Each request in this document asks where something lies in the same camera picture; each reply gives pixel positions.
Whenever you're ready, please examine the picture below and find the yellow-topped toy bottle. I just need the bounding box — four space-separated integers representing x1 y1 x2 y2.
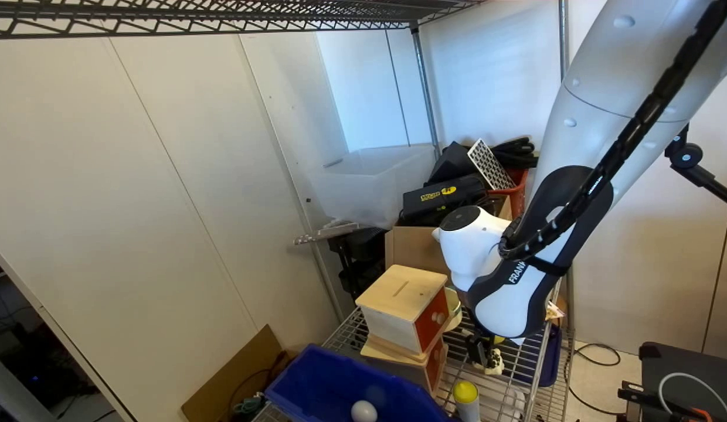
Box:
454 377 487 422

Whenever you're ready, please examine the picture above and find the blue plastic box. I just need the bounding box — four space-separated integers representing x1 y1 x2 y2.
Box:
266 342 454 422

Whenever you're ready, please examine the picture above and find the flat brown cardboard piece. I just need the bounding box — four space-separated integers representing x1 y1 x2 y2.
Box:
182 323 290 422

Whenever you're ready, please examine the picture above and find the metal wire shelf rack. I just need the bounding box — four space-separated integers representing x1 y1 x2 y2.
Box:
0 0 578 422

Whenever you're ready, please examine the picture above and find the black fabric bag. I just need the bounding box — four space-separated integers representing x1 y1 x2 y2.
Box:
430 137 542 190

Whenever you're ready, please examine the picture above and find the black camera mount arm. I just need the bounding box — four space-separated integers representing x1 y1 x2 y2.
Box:
664 128 727 212

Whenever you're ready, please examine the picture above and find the black object beside carton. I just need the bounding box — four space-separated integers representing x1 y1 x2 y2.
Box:
329 226 389 300

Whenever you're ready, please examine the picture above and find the brown cardboard box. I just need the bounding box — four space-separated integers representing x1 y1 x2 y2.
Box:
382 196 519 278

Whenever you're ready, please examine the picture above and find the black floor cable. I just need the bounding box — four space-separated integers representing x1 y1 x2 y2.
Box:
563 340 627 421

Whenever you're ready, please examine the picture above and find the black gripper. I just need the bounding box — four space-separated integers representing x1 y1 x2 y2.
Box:
464 322 500 372

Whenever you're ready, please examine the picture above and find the silver metal bracket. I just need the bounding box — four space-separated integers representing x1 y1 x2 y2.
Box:
287 222 367 251

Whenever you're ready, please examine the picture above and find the large wooden red-front box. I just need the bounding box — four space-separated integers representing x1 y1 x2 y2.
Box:
355 264 454 359

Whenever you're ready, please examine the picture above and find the small wooden red-front box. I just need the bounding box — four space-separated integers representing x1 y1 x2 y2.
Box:
360 336 454 396

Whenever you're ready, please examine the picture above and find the white keyboard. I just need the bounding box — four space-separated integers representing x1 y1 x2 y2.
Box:
464 137 519 196

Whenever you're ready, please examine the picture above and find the small tortoise doll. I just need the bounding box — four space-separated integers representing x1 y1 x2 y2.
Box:
478 349 507 380

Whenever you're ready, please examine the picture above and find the blue bucket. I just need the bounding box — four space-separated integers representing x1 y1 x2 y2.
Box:
538 326 566 390

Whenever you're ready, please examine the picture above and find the thick black cable sleeve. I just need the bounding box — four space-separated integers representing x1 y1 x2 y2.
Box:
464 0 727 319

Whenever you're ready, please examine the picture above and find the white cable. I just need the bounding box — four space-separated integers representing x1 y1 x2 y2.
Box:
657 372 727 422

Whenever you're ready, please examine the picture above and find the clear plastic storage bin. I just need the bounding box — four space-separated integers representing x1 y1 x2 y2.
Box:
301 141 442 230

